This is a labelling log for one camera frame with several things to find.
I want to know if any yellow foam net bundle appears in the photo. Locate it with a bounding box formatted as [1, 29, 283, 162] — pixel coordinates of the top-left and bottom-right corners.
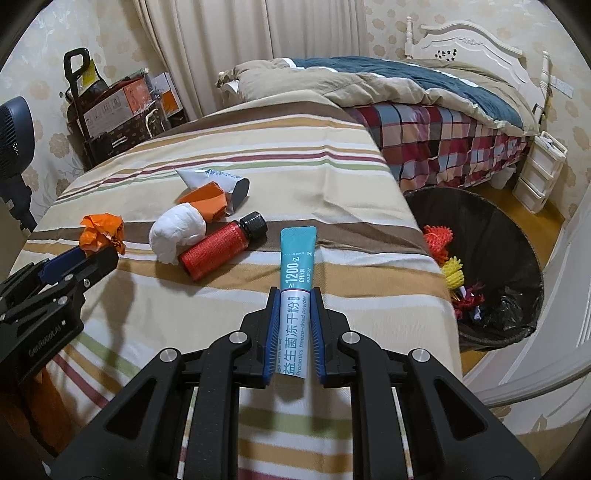
[441, 256, 465, 291]

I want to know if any dark blue standing fan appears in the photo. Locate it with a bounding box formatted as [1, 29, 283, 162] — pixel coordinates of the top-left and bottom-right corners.
[0, 96, 38, 232]

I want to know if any orange carton piece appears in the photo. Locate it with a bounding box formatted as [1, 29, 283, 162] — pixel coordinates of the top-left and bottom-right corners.
[177, 181, 230, 223]

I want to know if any bin with black bag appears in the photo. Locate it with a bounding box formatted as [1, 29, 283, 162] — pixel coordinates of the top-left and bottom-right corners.
[403, 187, 544, 354]

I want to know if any cream curtain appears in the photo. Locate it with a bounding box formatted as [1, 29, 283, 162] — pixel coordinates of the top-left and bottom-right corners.
[134, 0, 370, 118]

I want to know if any orange foam net bundle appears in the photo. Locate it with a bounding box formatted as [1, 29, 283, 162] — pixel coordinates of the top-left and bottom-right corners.
[422, 224, 453, 266]

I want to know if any white carved headboard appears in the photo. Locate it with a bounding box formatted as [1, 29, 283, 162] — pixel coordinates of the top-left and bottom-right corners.
[402, 16, 552, 112]

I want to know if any orange paper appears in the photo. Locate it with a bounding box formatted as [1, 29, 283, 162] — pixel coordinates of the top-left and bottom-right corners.
[78, 212, 126, 257]

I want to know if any yellow tag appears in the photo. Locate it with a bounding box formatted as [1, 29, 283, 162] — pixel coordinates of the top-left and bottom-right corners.
[81, 60, 109, 95]

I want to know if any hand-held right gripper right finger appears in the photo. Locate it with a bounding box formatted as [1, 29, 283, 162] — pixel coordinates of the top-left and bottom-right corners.
[309, 286, 541, 480]

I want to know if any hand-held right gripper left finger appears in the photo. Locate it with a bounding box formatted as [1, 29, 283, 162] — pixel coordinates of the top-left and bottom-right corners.
[48, 286, 282, 480]

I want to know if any beige and blue duvet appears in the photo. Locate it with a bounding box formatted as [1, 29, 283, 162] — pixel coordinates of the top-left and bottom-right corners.
[217, 56, 541, 137]

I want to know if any orange and white box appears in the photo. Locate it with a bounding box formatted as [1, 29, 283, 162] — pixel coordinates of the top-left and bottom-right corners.
[150, 71, 183, 116]

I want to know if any black hand truck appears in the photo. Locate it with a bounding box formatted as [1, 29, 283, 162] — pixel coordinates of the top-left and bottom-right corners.
[62, 48, 102, 167]

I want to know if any plaid bed sheet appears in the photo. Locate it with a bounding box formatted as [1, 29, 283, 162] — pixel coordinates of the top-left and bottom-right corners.
[344, 102, 529, 195]

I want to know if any brown cardboard box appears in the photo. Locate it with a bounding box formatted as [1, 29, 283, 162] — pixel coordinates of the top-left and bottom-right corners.
[81, 76, 153, 139]

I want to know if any crumpled white tissue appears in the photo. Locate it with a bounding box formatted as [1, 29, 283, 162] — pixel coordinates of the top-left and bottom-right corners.
[148, 203, 207, 266]

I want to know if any white tube with grey cap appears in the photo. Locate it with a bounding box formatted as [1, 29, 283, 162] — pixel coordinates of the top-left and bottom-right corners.
[174, 167, 251, 214]

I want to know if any white plastic drawer unit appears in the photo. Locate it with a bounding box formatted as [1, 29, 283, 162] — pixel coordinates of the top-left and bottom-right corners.
[512, 130, 568, 214]

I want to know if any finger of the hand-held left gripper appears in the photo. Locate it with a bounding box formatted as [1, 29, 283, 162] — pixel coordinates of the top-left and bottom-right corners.
[0, 246, 88, 302]
[28, 248, 120, 324]

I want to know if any red bottle with black cap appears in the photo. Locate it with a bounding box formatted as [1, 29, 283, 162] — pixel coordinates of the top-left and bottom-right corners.
[179, 211, 269, 282]

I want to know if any brown patterned bag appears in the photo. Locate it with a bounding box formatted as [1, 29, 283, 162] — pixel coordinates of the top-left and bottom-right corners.
[83, 108, 171, 169]

